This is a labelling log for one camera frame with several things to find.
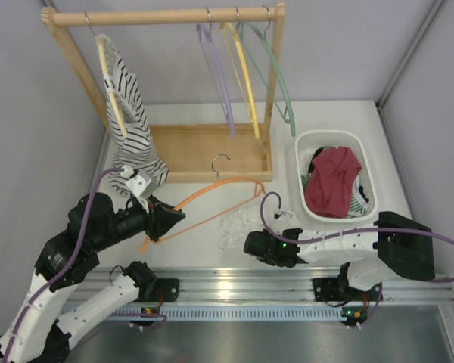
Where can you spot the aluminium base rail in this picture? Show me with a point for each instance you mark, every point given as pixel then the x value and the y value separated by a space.
pixel 286 286

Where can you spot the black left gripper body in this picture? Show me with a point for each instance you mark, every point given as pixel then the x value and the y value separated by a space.
pixel 153 221

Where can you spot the yellow plastic hanger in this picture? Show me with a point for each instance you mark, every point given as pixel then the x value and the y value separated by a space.
pixel 242 74

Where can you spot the orange plastic hanger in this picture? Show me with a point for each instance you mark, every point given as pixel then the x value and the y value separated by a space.
pixel 258 190

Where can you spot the black white striped tank top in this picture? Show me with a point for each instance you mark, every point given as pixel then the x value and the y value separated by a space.
pixel 137 149

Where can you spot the white perforated laundry basket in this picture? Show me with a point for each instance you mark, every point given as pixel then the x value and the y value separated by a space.
pixel 305 146

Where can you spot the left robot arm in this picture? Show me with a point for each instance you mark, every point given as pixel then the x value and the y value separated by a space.
pixel 41 332

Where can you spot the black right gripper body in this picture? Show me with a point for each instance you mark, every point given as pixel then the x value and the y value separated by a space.
pixel 271 261

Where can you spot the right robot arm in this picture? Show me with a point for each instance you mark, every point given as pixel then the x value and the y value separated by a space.
pixel 394 247

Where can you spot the cream plastic hanger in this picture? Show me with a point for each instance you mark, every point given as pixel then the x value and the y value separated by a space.
pixel 111 96

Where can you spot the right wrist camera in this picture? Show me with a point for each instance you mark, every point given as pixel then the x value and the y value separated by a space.
pixel 285 216

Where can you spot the red garment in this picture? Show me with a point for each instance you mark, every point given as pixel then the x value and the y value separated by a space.
pixel 337 160

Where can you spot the wooden clothes rack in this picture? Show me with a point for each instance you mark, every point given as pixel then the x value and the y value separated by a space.
pixel 187 149

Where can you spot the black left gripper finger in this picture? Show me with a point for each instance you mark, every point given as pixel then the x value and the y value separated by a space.
pixel 163 210
pixel 168 222

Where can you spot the grey slotted cable duct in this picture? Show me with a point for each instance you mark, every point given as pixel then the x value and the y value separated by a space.
pixel 232 313

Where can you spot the green plastic hanger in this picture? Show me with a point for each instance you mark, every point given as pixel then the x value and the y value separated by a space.
pixel 287 113

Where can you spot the purple plastic hanger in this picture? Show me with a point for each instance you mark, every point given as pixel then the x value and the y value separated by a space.
pixel 215 68

